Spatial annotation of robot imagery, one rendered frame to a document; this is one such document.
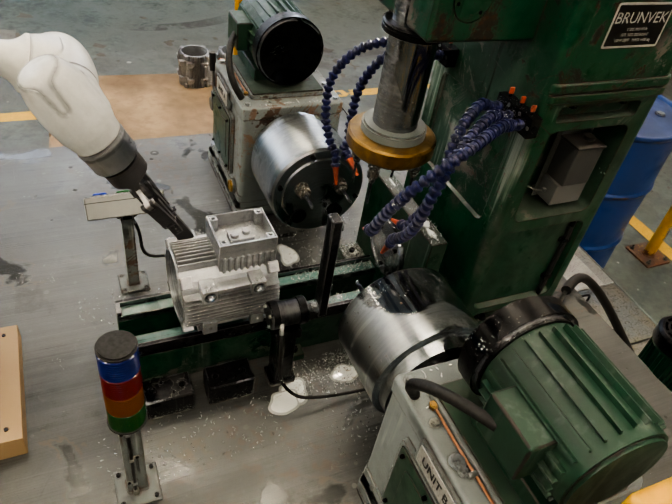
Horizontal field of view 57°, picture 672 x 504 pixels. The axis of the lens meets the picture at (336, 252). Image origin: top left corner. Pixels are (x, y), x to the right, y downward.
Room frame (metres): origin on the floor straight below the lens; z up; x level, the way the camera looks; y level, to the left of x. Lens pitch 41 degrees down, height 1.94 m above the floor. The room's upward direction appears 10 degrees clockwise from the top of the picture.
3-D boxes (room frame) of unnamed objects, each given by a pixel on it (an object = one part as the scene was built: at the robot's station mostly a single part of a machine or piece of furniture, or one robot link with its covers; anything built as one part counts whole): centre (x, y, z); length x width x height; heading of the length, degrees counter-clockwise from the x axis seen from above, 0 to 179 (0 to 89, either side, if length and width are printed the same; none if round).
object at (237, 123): (1.59, 0.26, 0.99); 0.35 x 0.31 x 0.37; 30
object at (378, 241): (1.12, -0.11, 1.02); 0.15 x 0.02 x 0.15; 30
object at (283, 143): (1.38, 0.14, 1.04); 0.37 x 0.25 x 0.25; 30
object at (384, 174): (1.15, -0.17, 0.97); 0.30 x 0.11 x 0.34; 30
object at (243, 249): (0.94, 0.20, 1.11); 0.12 x 0.11 x 0.07; 121
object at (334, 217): (0.89, 0.01, 1.12); 0.04 x 0.03 x 0.26; 120
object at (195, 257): (0.92, 0.23, 1.02); 0.20 x 0.19 x 0.19; 121
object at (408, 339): (0.78, -0.20, 1.04); 0.41 x 0.25 x 0.25; 30
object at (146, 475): (0.55, 0.29, 1.01); 0.08 x 0.08 x 0.42; 30
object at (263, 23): (1.61, 0.31, 1.16); 0.33 x 0.26 x 0.42; 30
